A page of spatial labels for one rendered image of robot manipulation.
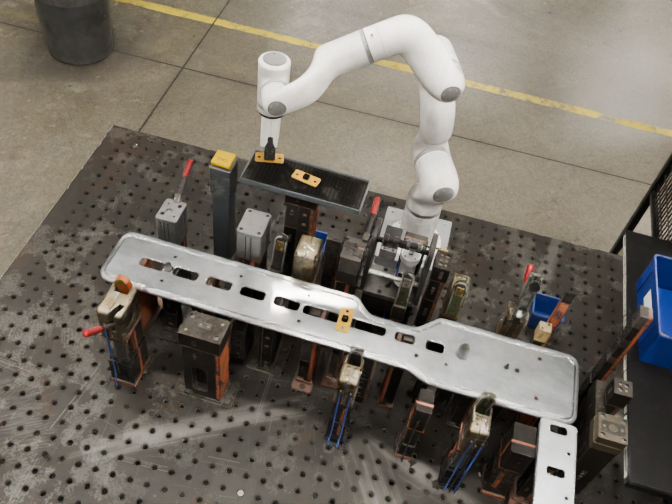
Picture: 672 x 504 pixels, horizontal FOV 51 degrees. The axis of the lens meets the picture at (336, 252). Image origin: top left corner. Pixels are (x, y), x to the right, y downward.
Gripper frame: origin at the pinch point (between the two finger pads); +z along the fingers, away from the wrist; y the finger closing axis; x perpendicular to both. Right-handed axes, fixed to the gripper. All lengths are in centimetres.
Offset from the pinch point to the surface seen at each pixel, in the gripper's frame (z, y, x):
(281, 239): 14.0, 21.4, 4.9
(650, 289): 12, 33, 112
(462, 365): 24, 54, 56
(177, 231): 22.5, 13.3, -26.0
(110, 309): 18, 46, -39
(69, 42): 107, -200, -120
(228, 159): 8.1, -4.1, -12.3
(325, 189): 8.2, 5.7, 17.0
